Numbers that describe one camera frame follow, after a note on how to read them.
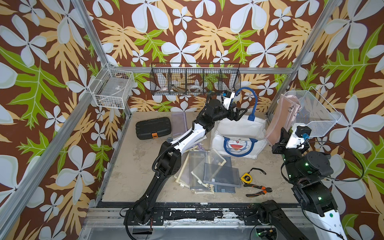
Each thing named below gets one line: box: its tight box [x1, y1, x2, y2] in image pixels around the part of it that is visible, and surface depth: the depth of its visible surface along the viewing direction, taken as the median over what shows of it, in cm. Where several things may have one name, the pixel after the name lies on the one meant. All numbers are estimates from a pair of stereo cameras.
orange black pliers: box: [243, 183, 273, 198], surface depth 84 cm
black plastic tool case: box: [135, 117, 172, 140], surface depth 106 cm
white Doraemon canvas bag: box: [212, 87, 268, 160], surface depth 90 cm
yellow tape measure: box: [240, 172, 253, 185], surface depth 87 cm
